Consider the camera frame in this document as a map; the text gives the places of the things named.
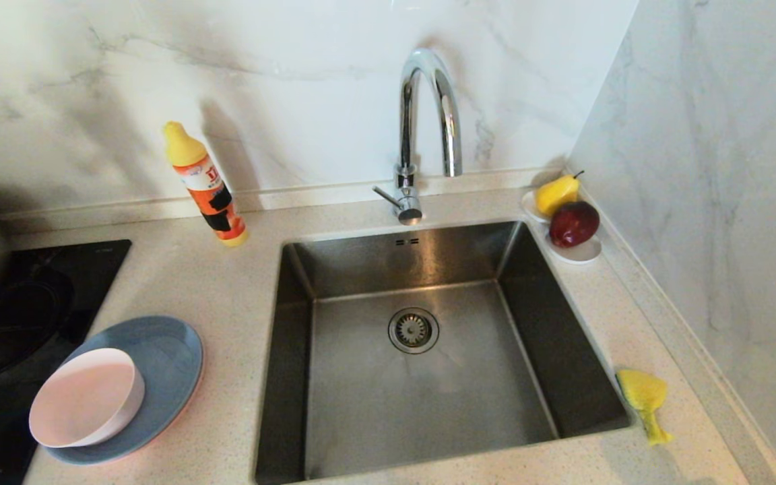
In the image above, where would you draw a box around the yellow green sponge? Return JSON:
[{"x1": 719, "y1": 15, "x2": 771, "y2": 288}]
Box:
[{"x1": 617, "y1": 368, "x2": 674, "y2": 447}]

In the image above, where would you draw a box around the black induction cooktop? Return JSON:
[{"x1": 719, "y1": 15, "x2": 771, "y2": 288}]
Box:
[{"x1": 0, "y1": 239, "x2": 132, "y2": 485}]

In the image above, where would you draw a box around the white fruit dish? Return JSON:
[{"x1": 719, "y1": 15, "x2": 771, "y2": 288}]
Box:
[{"x1": 521, "y1": 189, "x2": 604, "y2": 264}]

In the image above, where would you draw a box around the metal sink drain strainer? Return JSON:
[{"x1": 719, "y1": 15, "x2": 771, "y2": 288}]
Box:
[{"x1": 388, "y1": 308, "x2": 440, "y2": 355}]

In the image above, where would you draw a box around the chrome gooseneck faucet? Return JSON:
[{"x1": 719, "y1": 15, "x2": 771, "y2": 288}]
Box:
[{"x1": 372, "y1": 47, "x2": 463, "y2": 226}]

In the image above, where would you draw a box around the orange dish soap bottle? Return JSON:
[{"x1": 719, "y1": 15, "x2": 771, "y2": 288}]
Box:
[{"x1": 162, "y1": 121, "x2": 249, "y2": 247}]

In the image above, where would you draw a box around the pink bowl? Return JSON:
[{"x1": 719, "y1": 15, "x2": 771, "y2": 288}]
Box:
[{"x1": 29, "y1": 348, "x2": 146, "y2": 449}]

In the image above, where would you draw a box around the yellow pear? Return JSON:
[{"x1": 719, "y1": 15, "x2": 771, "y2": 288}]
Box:
[{"x1": 537, "y1": 171, "x2": 585, "y2": 218}]

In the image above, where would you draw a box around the stainless steel sink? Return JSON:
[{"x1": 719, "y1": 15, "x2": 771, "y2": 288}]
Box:
[{"x1": 254, "y1": 220, "x2": 634, "y2": 484}]

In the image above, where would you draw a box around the blue grey plate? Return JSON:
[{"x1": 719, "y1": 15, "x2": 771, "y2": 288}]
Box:
[{"x1": 43, "y1": 316, "x2": 204, "y2": 465}]

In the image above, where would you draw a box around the red apple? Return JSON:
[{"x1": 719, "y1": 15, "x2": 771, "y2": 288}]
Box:
[{"x1": 549, "y1": 200, "x2": 601, "y2": 248}]

